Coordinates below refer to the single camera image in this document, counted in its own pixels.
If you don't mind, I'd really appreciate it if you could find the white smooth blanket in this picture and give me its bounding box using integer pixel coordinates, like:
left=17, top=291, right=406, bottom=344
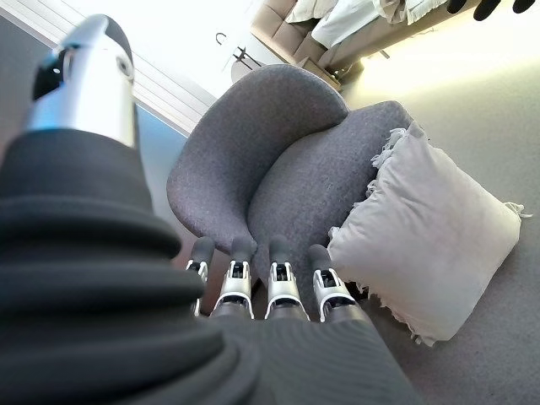
left=311, top=0, right=383, bottom=48

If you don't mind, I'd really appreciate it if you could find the crumpled white cloth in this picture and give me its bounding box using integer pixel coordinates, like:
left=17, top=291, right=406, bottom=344
left=285, top=0, right=334, bottom=24

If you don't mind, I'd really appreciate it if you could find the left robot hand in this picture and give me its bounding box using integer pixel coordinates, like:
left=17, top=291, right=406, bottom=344
left=0, top=13, right=427, bottom=405

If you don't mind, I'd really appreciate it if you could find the grey fabric armchair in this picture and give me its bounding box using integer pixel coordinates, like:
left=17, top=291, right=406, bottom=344
left=166, top=63, right=428, bottom=316

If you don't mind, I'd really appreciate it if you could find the beige sofa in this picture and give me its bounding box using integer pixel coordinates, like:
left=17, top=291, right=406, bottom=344
left=251, top=0, right=459, bottom=81

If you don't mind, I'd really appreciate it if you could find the white fringed throw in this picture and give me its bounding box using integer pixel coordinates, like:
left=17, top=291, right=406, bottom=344
left=377, top=0, right=451, bottom=25

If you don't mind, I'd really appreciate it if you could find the white fringed cushion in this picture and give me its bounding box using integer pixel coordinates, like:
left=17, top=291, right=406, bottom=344
left=327, top=126, right=533, bottom=348

